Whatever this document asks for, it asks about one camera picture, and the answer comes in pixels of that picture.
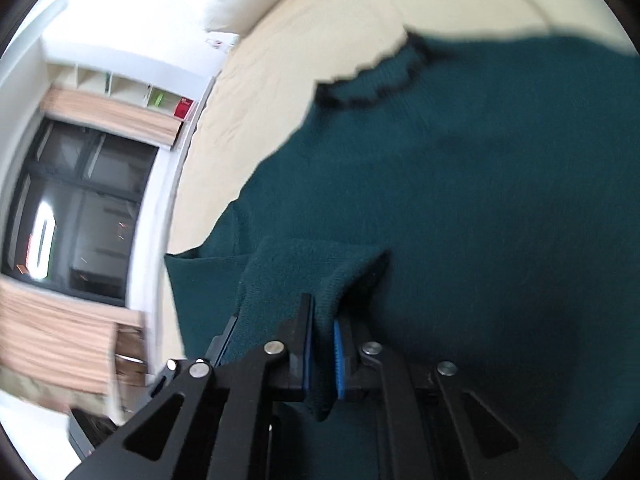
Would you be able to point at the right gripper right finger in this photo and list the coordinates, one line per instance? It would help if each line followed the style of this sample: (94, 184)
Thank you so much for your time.
(432, 421)

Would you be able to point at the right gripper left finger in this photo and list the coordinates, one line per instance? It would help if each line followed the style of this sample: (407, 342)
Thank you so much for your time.
(206, 420)

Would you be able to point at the dark green knitted sweater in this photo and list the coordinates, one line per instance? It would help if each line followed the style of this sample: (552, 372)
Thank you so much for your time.
(476, 202)

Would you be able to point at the dark window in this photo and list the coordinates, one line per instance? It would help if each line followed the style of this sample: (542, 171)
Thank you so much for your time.
(74, 211)

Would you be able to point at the red box on shelf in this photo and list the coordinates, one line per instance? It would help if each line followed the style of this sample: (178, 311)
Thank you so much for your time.
(182, 108)

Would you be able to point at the beige striped curtain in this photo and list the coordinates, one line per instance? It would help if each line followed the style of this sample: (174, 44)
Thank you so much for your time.
(99, 112)

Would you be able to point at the white wall shelf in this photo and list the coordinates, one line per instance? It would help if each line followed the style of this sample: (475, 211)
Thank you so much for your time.
(114, 87)

